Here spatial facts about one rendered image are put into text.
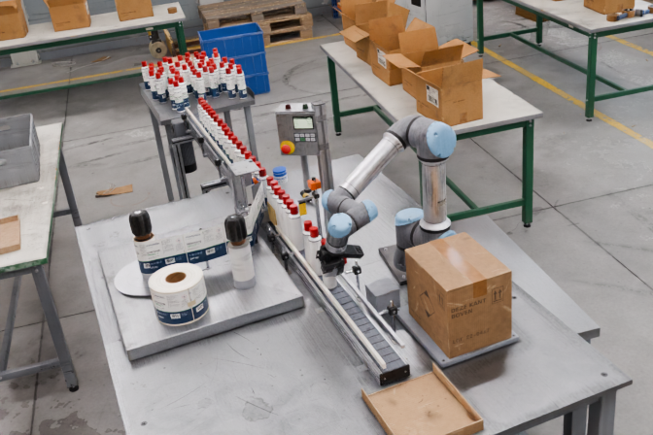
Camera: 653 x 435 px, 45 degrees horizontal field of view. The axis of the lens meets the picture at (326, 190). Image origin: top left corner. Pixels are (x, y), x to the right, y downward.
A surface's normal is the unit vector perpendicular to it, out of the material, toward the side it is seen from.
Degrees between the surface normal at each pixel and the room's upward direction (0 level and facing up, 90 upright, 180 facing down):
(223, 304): 0
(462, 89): 92
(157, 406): 0
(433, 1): 90
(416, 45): 74
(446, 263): 0
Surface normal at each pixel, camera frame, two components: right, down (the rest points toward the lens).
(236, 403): -0.10, -0.89
